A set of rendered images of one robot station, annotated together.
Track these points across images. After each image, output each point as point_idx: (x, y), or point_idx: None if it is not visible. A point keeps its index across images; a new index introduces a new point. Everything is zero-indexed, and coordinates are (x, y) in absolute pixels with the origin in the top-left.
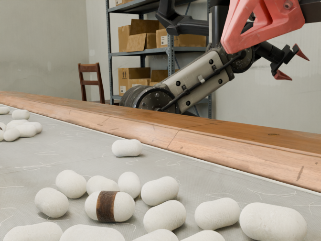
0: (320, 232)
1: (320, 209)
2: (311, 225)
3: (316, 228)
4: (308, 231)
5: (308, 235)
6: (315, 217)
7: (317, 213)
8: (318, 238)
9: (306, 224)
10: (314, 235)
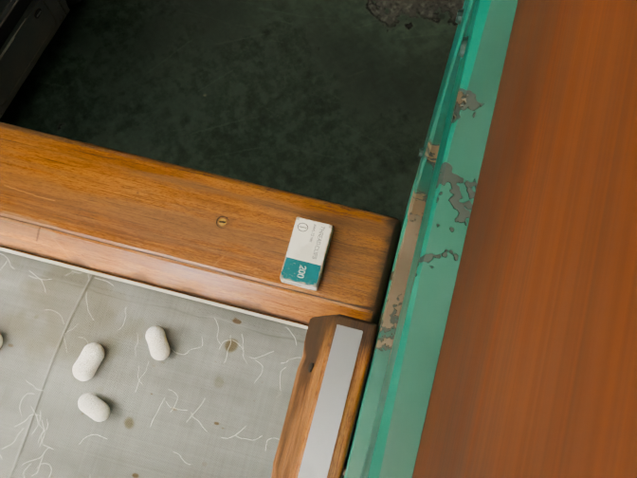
0: (9, 314)
1: (2, 276)
2: (2, 307)
3: (6, 309)
4: (2, 317)
5: (3, 321)
6: (1, 292)
7: (1, 284)
8: (9, 322)
9: (0, 338)
10: (7, 321)
